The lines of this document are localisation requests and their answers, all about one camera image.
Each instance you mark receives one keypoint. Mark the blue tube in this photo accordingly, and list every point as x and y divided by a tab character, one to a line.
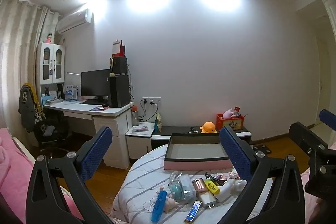
158	205

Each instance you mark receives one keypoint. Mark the pink patterned pouch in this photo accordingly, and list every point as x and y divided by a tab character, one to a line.
233	175

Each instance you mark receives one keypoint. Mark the white air conditioner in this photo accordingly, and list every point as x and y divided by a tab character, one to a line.
74	20

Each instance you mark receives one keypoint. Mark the colourful snack bag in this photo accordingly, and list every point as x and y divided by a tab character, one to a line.
158	123

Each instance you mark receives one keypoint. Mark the black computer monitor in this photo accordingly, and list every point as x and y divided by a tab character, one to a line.
94	83

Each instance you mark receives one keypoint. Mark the orange-capped water bottle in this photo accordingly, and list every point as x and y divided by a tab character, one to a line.
135	116

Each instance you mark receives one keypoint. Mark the pink blanket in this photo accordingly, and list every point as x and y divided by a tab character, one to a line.
15	161

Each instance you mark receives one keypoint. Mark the rose gold jar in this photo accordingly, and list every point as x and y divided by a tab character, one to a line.
199	186

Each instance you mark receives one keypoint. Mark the black speaker box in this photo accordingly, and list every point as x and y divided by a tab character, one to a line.
120	66

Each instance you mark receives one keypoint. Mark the clear packet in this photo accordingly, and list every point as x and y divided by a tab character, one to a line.
139	129

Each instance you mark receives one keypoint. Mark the red box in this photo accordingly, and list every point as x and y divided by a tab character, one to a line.
122	50

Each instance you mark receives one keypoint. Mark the white door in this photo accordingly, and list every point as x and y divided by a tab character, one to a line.
323	82

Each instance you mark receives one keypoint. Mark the black hair clip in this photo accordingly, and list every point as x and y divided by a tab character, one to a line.
214	178

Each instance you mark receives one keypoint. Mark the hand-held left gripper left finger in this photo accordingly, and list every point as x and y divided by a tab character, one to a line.
97	153

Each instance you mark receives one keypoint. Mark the shallow grey box tray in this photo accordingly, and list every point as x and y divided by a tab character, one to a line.
194	150

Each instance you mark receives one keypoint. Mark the white plug charger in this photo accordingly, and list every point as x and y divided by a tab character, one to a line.
208	200

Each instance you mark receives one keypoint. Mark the black computer tower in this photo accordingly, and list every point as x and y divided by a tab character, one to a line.
119	91

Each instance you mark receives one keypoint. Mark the red packet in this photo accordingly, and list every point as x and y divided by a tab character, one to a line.
237	109

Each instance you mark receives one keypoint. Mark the pink pig doll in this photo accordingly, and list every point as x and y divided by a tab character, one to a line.
170	204

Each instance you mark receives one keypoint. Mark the striped white quilt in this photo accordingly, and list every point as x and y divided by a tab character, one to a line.
141	182

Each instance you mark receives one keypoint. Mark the orange octopus plush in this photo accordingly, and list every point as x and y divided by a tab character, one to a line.
208	128

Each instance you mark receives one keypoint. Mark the clothes on chair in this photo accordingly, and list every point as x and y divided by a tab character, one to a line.
30	106

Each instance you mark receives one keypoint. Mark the black floor plate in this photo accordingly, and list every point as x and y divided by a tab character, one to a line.
261	149

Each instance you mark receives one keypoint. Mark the small black gadget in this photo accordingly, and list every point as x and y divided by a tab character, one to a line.
193	130

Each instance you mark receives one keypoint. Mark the white desk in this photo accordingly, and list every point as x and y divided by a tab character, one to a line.
110	129

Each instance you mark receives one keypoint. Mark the white nightstand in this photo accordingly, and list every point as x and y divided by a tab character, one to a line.
137	148

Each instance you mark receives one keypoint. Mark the black keyboard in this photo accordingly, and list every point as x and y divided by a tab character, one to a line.
94	102

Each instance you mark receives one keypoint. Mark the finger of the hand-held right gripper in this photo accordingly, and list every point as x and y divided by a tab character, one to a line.
304	136
327	117

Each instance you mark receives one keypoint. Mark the clear glass bottle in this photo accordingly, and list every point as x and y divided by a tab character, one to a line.
176	176

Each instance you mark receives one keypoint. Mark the clear plastic pouch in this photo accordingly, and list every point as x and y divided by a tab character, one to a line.
187	187

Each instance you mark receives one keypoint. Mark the blue white box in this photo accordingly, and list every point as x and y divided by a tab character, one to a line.
71	92

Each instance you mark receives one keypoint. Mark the stack of books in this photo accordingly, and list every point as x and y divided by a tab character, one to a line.
52	101

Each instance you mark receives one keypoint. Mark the red storage crate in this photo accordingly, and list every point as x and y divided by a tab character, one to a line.
232	123

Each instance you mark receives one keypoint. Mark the white wall power outlet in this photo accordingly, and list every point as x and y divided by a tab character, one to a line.
151	101

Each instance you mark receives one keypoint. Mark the white plastic bottle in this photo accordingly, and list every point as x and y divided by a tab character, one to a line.
225	191

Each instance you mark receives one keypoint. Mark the white glass-door cabinet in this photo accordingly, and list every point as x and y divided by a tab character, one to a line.
51	64

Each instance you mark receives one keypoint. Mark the pink plush toy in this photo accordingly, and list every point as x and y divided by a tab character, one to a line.
227	113

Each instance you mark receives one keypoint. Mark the blue gold rectangular box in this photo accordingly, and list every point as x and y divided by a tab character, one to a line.
193	211

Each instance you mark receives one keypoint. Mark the beige curtain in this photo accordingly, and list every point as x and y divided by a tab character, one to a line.
15	43

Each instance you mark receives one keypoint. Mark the yellow small packet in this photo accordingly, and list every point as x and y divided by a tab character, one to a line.
212	187

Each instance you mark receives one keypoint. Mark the small pink doll figure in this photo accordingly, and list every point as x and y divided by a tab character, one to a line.
49	38

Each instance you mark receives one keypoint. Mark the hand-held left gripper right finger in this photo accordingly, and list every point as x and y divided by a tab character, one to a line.
236	155

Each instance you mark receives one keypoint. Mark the black white low bench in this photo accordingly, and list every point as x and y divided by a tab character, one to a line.
162	137

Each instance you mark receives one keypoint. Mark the black office chair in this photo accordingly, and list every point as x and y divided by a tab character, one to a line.
50	132

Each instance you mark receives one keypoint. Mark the small wooden desk fan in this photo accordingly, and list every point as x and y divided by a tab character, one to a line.
112	66

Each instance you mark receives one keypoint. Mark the teal round case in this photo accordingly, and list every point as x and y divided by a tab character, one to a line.
176	191

